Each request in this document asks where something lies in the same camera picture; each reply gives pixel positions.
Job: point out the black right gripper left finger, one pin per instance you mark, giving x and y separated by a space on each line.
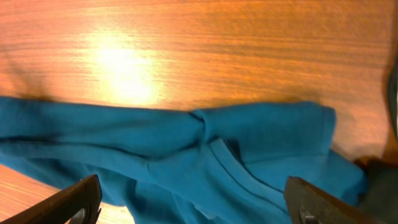
79 203

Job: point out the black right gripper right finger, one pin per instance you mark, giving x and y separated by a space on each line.
307 204

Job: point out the blue t-shirt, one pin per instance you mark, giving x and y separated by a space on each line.
220 165

